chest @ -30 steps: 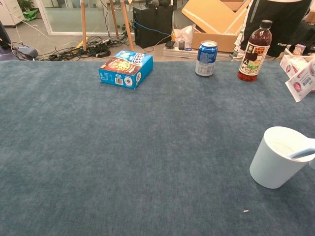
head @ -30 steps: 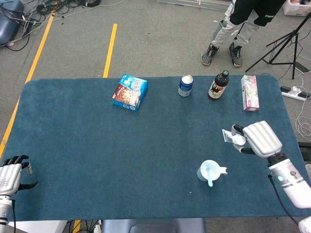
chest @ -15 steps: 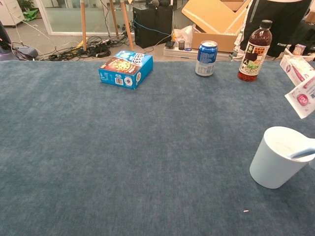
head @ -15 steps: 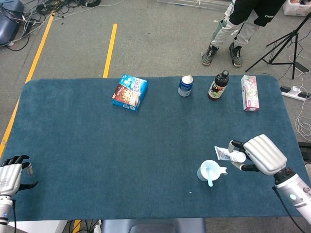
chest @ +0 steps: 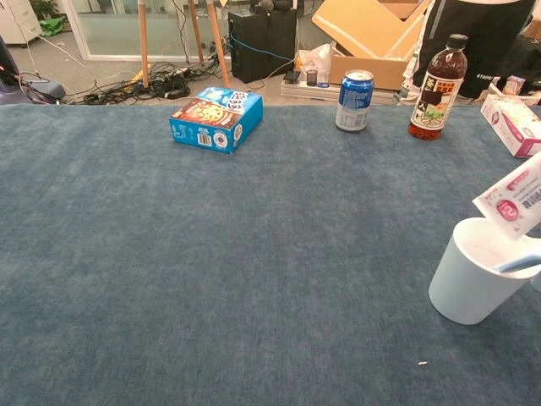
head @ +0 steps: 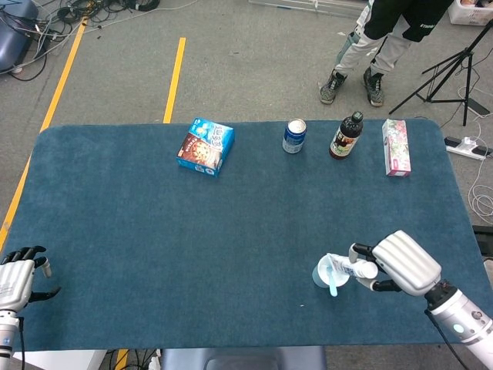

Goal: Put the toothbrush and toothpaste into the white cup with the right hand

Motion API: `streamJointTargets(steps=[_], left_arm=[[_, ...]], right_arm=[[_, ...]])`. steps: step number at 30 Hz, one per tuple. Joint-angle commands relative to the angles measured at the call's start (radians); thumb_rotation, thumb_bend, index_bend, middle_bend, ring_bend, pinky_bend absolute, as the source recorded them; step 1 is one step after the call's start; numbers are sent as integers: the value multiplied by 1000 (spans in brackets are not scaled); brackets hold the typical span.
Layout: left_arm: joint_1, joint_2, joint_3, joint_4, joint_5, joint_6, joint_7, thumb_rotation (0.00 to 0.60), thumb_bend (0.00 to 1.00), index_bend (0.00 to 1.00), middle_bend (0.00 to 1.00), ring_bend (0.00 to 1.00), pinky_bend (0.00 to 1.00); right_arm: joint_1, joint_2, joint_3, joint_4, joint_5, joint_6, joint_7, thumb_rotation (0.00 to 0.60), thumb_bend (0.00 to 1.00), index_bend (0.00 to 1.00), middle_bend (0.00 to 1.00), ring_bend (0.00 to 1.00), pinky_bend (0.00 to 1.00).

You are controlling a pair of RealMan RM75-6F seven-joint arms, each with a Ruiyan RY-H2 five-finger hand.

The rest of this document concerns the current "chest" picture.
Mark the small pink box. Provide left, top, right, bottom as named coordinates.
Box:
left=502, top=74, right=527, bottom=96

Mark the blue network cable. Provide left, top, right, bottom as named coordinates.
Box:
left=230, top=36, right=297, bottom=59

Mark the black cable bundle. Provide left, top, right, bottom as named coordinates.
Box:
left=69, top=58, right=232, bottom=106

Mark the white framed glass partition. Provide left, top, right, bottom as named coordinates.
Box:
left=63, top=0, right=232, bottom=61

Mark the white plastic bag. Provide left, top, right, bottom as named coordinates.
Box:
left=295, top=43, right=333, bottom=85

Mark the light blue plastic mug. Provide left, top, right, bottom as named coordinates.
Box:
left=428, top=217, right=541, bottom=326

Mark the blue cookie box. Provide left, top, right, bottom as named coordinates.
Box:
left=168, top=86, right=264, bottom=155

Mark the white floral toothpaste tube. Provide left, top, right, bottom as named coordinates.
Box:
left=472, top=150, right=541, bottom=243

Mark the standing person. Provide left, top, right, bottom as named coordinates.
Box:
left=395, top=0, right=538, bottom=105

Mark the black computer tower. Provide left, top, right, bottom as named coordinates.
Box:
left=227, top=8, right=298, bottom=85

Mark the white cabinet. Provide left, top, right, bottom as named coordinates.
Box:
left=0, top=0, right=43, bottom=46

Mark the dark blue machine base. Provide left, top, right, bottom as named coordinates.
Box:
left=0, top=36, right=67, bottom=106

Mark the white storage basket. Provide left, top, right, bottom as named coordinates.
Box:
left=485, top=82, right=541, bottom=107

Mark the pink and white box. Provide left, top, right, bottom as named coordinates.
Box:
left=480, top=93, right=541, bottom=159

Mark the green bag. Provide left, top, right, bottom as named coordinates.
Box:
left=38, top=15, right=68, bottom=38

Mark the blue soda can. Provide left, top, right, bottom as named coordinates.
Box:
left=335, top=69, right=375, bottom=133

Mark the blue table mat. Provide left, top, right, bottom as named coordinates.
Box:
left=0, top=104, right=541, bottom=406

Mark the wooden easel leg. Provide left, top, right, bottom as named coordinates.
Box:
left=187, top=0, right=205, bottom=63
left=205, top=0, right=232, bottom=89
left=138, top=0, right=151, bottom=89

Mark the black fabric bag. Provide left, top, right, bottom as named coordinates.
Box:
left=505, top=34, right=541, bottom=84

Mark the light blue toothbrush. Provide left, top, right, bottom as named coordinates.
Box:
left=494, top=253, right=541, bottom=274

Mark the dark tea bottle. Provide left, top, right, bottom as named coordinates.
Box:
left=407, top=33, right=469, bottom=142

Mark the white metal floor frame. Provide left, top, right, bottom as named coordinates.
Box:
left=280, top=78, right=402, bottom=106

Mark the open cardboard box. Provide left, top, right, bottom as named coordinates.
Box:
left=311, top=0, right=432, bottom=91

